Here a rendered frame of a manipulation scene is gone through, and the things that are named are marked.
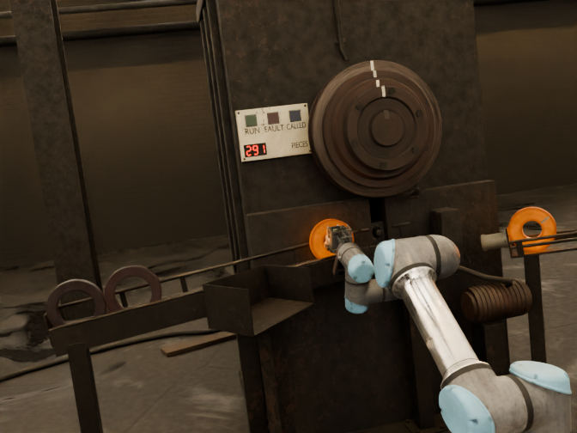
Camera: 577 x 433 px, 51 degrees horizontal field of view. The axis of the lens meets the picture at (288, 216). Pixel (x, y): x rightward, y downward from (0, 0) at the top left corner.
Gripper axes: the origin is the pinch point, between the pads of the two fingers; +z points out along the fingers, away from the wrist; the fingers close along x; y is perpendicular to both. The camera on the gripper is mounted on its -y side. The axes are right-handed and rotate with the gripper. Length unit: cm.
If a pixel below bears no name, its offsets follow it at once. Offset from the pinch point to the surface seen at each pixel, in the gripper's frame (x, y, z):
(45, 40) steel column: 124, 58, 273
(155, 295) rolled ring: 63, -10, -5
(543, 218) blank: -71, 3, -19
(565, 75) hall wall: -532, -73, 607
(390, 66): -27, 55, 10
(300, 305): 18.8, -8.5, -29.8
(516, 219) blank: -64, 2, -14
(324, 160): 0.4, 27.2, 2.3
